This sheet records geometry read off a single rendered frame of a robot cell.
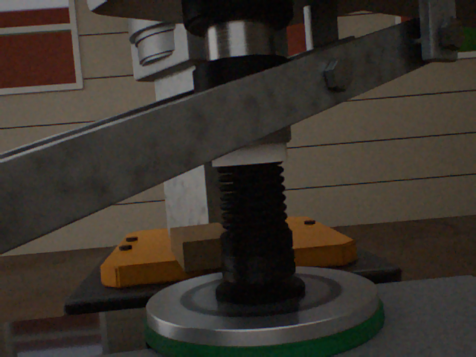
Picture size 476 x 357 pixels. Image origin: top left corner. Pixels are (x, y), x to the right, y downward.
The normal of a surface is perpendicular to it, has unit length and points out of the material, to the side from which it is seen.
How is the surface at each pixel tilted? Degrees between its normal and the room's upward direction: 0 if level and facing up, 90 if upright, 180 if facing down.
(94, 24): 90
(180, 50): 90
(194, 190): 90
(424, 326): 0
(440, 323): 0
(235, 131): 90
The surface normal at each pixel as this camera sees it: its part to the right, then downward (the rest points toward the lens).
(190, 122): 0.62, -0.01
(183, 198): -0.82, 0.10
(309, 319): -0.08, -1.00
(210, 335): -0.38, 0.08
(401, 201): 0.04, 0.05
